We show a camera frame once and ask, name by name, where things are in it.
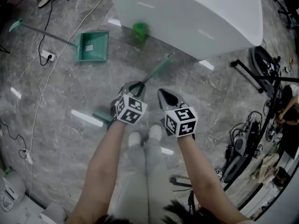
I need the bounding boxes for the black tripod stand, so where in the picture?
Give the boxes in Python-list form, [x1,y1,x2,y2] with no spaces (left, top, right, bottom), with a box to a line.
[230,59,299,94]

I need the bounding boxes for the black office chair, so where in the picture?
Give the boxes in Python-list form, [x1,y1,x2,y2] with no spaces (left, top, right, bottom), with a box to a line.
[273,0,299,29]

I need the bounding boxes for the round black device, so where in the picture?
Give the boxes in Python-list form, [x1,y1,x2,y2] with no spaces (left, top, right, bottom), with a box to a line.
[251,45,282,85]

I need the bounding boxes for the white power strip cable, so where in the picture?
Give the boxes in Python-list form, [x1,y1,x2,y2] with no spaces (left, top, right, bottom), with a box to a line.
[55,0,111,57]

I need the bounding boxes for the person's right forearm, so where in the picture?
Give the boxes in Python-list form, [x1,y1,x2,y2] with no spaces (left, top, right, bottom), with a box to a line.
[177,133,252,224]

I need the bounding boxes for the black plug cable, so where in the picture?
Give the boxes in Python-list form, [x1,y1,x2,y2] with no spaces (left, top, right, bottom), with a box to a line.
[38,0,70,66]

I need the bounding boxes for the thin black cable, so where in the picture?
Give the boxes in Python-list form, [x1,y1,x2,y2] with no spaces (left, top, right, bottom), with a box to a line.
[0,118,28,160]

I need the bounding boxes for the person's leg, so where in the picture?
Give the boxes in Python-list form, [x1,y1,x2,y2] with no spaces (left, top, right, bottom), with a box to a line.
[109,143,149,219]
[142,136,175,210]

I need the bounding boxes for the beige crumpled cloth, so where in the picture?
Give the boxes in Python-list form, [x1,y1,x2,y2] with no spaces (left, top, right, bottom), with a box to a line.
[253,152,280,184]

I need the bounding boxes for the person's right white shoe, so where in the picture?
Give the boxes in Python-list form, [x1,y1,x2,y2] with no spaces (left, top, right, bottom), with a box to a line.
[148,124,163,141]

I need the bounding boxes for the white bathtub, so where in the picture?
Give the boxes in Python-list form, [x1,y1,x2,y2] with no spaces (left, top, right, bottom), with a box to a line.
[106,0,264,62]

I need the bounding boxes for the person's left forearm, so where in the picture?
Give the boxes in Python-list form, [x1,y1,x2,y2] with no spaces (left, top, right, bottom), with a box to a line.
[67,119,128,224]

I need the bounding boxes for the black folded stand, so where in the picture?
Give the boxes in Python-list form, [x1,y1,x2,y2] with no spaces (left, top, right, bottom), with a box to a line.
[171,175,195,194]

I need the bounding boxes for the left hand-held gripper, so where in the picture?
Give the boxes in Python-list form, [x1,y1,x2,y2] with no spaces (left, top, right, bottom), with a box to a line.
[109,80,149,126]

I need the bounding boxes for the green long-handled dustpan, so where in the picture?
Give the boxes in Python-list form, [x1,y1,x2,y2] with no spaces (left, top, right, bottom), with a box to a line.
[8,18,110,63]

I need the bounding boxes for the person's right leg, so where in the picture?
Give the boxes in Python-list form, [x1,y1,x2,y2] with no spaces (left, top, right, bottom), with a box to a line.
[142,136,175,210]

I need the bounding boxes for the green broom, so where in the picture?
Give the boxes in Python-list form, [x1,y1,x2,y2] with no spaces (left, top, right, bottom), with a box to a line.
[92,52,175,126]

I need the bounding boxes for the person's left leg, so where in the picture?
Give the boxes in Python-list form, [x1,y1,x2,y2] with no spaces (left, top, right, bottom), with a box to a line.
[109,143,149,219]

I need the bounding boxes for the green plastic container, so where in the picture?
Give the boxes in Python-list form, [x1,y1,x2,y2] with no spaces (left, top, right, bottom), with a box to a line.
[131,21,150,41]

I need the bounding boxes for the long white cable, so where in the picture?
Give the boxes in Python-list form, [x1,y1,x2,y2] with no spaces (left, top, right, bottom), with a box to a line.
[9,52,53,154]

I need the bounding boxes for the grey marble floor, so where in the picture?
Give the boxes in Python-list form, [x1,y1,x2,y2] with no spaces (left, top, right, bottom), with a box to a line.
[0,0,299,220]

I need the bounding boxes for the white curved counter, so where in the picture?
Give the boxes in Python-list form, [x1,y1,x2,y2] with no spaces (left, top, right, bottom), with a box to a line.
[237,134,299,222]

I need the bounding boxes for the white power strip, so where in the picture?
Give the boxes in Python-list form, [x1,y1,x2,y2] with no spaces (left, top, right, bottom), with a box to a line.
[40,50,57,63]

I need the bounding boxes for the pile of black equipment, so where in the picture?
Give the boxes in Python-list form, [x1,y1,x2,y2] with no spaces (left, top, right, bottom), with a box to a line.
[224,110,266,184]

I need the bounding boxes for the person's left white shoe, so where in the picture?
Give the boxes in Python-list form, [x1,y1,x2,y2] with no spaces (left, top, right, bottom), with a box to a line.
[128,130,142,148]

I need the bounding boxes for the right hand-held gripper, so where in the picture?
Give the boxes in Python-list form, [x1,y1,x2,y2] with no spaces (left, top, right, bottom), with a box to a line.
[157,88,199,139]

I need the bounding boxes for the white power adapter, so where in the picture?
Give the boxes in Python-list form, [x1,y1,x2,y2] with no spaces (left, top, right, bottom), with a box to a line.
[24,148,34,165]

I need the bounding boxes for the person's white shoe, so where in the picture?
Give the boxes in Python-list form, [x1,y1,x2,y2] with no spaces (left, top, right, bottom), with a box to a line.
[128,130,142,148]
[148,124,163,141]

